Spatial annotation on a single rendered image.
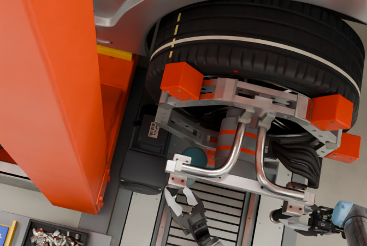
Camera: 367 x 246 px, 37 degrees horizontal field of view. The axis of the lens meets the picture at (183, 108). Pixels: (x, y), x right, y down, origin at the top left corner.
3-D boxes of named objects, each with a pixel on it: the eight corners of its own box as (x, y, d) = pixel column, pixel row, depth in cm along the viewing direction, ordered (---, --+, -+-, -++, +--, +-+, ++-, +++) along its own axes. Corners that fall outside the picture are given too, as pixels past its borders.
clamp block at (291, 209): (302, 187, 162) (308, 184, 157) (297, 217, 160) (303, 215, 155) (285, 183, 162) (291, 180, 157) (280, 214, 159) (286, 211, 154)
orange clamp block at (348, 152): (325, 135, 177) (353, 141, 178) (322, 158, 175) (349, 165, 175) (333, 129, 171) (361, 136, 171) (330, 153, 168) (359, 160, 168)
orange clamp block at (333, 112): (325, 106, 154) (354, 102, 148) (322, 132, 152) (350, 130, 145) (311, 97, 150) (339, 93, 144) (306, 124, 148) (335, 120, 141)
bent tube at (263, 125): (314, 137, 159) (327, 127, 149) (305, 203, 153) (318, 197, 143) (255, 123, 158) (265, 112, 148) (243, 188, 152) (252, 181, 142)
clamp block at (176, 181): (189, 160, 161) (191, 156, 156) (183, 191, 158) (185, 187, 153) (172, 156, 161) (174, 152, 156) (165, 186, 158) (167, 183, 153)
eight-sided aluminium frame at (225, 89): (302, 154, 199) (366, 110, 148) (300, 172, 197) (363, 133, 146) (155, 119, 197) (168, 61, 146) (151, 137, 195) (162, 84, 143)
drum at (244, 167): (262, 126, 179) (273, 113, 166) (250, 190, 173) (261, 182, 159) (220, 115, 179) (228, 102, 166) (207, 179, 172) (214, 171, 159)
